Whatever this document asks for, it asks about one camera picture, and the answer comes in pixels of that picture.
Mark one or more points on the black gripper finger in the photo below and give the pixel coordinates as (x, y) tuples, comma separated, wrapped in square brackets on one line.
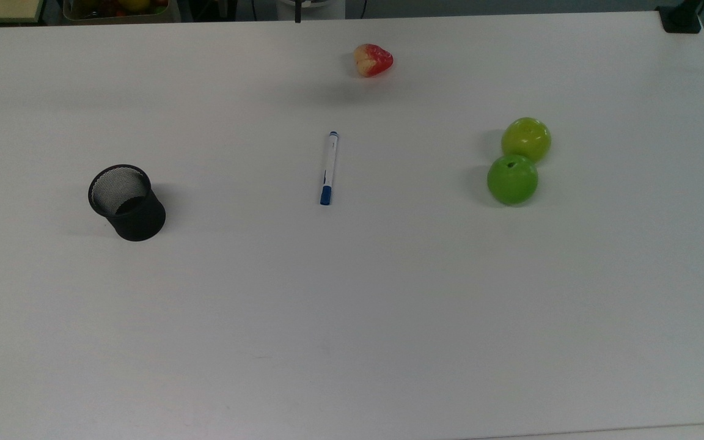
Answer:
[(297, 12)]

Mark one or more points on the blue and white marker pen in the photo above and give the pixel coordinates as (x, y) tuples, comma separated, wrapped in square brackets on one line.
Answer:
[(329, 165)]

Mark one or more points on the black mesh pen cup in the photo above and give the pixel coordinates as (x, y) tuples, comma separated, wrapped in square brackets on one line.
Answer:
[(141, 223)]

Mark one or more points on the red and cream toy fruit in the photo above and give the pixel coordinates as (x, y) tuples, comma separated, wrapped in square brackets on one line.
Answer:
[(375, 60)]

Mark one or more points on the clear box of toy fruit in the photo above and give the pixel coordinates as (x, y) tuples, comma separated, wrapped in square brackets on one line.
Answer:
[(117, 11)]

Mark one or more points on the yellow-green toy apple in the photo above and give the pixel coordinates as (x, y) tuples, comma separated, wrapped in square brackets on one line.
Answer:
[(527, 139)]

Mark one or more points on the green toy apple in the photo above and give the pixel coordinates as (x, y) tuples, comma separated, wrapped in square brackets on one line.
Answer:
[(512, 181)]

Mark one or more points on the black table clamp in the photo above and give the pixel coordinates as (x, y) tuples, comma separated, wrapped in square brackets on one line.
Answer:
[(681, 19)]

